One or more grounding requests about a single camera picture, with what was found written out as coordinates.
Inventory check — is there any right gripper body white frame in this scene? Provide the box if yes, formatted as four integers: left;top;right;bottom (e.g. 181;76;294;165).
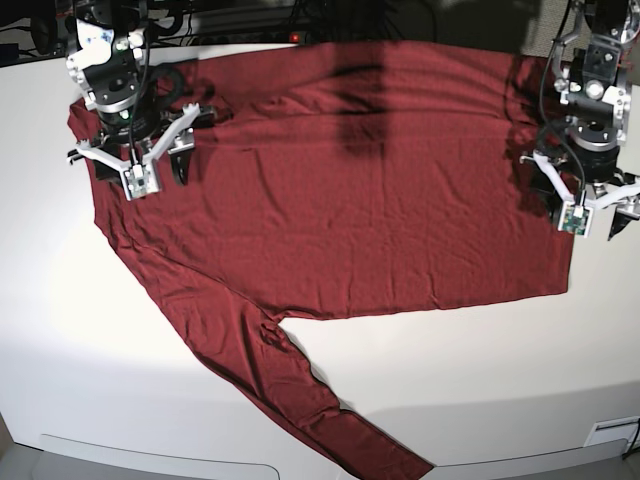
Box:
67;103;215;201

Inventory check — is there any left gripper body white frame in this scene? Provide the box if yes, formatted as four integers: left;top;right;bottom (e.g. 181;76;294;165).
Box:
519;151;639;227

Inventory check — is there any dark red long-sleeve shirt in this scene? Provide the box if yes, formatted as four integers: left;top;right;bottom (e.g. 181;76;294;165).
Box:
91;41;573;479

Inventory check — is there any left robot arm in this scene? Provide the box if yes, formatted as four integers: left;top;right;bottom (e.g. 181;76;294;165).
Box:
73;1;639;236

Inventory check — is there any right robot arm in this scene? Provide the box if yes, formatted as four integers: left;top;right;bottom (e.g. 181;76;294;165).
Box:
66;1;218;200

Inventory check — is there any power strip with red light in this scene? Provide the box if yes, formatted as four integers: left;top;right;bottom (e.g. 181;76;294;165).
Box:
187;30;308;46

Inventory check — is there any white label plate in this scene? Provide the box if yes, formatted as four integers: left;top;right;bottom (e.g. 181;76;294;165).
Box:
584;416;639;450

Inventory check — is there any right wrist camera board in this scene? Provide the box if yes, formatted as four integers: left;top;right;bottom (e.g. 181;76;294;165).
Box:
124;164;161;201

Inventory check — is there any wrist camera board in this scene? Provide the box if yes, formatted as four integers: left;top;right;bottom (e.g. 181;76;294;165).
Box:
124;164;161;201
557;201;593;237

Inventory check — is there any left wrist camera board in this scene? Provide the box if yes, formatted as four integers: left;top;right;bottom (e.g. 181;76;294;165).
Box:
557;201;593;237

